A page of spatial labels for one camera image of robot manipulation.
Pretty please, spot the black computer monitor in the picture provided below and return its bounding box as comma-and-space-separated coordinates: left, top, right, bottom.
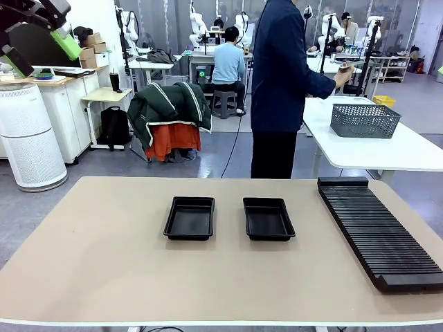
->
8, 22, 84, 70

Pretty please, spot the navy sleeved right forearm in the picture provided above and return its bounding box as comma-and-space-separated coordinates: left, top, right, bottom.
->
306, 73, 337, 100

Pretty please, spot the person with black cap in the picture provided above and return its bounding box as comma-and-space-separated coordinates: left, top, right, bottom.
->
341, 12, 359, 45

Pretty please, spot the black tripod stand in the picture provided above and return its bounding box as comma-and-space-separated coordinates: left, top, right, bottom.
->
320, 13, 338, 75
344, 19, 381, 98

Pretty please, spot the metal chair frame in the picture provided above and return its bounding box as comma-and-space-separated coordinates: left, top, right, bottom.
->
129, 129, 155, 166

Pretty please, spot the white cylindrical air purifier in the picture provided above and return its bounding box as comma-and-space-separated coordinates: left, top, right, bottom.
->
0, 82, 69, 193

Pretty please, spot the person in light blue sweater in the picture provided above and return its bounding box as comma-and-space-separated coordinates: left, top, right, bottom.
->
211, 26, 248, 117

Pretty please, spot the grey plastic mesh basket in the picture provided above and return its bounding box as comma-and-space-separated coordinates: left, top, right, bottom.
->
330, 102, 402, 140

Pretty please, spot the black keyboard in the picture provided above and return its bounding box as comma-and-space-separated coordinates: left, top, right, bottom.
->
53, 68, 96, 77

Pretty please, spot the black slotted board rack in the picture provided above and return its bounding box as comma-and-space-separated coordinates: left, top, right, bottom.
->
317, 176, 443, 294

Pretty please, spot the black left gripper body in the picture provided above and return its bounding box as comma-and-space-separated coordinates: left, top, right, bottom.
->
0, 0, 46, 34

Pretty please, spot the person in navy coat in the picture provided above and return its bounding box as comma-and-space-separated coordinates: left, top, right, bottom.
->
249, 0, 337, 180

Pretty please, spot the orange jacket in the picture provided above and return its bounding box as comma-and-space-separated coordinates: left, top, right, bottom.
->
145, 122, 202, 163

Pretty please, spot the wooden shoe shelf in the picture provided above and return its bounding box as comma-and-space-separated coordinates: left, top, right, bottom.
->
379, 55, 412, 84

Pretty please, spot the stack of cardboard boxes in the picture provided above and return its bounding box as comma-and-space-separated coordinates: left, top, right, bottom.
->
78, 33, 110, 69

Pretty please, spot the black backpack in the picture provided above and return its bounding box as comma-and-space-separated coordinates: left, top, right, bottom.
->
100, 106, 132, 150

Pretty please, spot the grey plastic stool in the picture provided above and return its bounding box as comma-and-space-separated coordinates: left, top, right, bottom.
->
210, 89, 239, 120

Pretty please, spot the black floor cable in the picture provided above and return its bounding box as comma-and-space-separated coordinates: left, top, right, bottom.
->
220, 113, 244, 179

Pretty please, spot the yellow plastic bin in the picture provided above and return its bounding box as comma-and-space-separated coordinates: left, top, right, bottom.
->
372, 95, 397, 107

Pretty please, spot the dark green jacket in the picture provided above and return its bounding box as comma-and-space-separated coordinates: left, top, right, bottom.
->
127, 82, 213, 151

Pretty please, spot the white storage cabinet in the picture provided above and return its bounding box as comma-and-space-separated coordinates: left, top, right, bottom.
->
34, 65, 109, 165

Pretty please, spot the grey cloth heap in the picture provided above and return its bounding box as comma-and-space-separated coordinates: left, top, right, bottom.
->
136, 48, 179, 65

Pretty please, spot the black plastic ESD tray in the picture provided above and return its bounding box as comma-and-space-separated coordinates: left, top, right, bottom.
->
242, 196, 297, 241
163, 196, 216, 242

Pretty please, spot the small wooden top table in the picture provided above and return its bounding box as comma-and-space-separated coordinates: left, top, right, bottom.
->
81, 87, 134, 151

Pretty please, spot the navy coat person right hand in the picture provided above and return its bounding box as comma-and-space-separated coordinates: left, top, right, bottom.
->
334, 66, 356, 89

